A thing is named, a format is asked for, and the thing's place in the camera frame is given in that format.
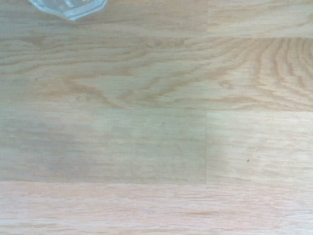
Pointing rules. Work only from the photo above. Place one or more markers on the clear faceted glass tumbler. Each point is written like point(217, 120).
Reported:
point(71, 8)

